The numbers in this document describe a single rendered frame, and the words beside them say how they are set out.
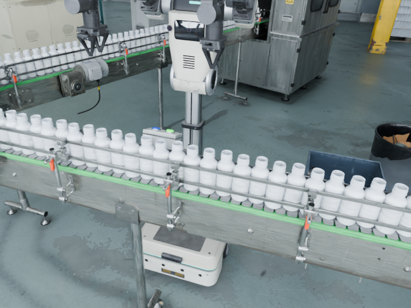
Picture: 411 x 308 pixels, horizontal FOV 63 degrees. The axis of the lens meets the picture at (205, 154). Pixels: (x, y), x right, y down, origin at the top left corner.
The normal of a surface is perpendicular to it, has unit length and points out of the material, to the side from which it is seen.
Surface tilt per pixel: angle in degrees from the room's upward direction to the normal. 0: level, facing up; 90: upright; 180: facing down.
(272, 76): 90
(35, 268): 0
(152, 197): 90
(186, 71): 90
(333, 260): 90
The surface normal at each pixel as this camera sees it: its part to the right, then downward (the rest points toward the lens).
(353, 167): -0.29, 0.48
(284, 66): -0.57, 0.44
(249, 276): 0.04, -0.86
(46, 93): 0.82, 0.32
